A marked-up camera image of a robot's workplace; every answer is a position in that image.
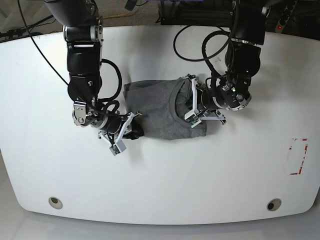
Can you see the right table cable grommet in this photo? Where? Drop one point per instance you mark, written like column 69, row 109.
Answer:
column 274, row 205

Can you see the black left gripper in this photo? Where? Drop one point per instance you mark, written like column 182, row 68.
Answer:
column 184, row 103

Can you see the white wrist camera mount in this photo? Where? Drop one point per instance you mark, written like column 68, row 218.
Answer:
column 120, row 135
column 196, row 116

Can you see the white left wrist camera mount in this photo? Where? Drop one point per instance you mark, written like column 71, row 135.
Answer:
column 196, row 116

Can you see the left table cable grommet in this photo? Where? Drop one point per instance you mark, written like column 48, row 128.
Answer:
column 55, row 203

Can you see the black tripod stand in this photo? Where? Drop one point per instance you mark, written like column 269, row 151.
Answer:
column 18, row 32

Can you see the red tape rectangle marking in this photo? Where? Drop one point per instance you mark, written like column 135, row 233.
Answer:
column 296, row 156

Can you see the grey T-shirt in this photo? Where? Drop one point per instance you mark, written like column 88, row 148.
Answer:
column 156, row 101

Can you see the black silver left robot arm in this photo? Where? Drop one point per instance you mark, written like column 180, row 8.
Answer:
column 230, row 90

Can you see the table cable grommet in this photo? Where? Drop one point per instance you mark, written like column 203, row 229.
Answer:
column 274, row 205
column 55, row 203

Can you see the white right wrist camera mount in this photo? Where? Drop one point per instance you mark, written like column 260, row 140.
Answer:
column 120, row 135

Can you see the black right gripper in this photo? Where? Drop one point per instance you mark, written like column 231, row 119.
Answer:
column 114, row 124

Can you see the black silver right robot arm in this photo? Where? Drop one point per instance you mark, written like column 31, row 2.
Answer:
column 83, row 34

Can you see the black power strip red switch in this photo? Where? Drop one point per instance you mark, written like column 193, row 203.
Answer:
column 286, row 14

